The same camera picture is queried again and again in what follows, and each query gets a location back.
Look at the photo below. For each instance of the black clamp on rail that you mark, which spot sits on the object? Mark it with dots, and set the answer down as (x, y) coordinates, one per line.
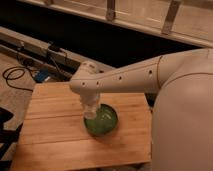
(52, 47)

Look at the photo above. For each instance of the green ceramic bowl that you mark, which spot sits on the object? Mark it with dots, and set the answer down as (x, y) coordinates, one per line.
(105, 121)

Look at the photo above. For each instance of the metal floor rail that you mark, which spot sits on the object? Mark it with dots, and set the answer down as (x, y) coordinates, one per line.
(69, 60)

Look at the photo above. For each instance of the blue box on floor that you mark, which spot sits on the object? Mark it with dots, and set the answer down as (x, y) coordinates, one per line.
(41, 76)

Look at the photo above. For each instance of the white plastic bottle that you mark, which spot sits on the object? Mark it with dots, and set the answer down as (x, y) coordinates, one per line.
(90, 111)

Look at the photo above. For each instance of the black chair base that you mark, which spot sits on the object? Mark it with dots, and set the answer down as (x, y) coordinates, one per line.
(7, 137)

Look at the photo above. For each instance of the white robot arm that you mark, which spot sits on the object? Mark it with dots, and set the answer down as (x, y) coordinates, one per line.
(182, 122)

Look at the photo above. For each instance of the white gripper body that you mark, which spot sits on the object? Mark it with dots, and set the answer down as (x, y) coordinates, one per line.
(90, 99)

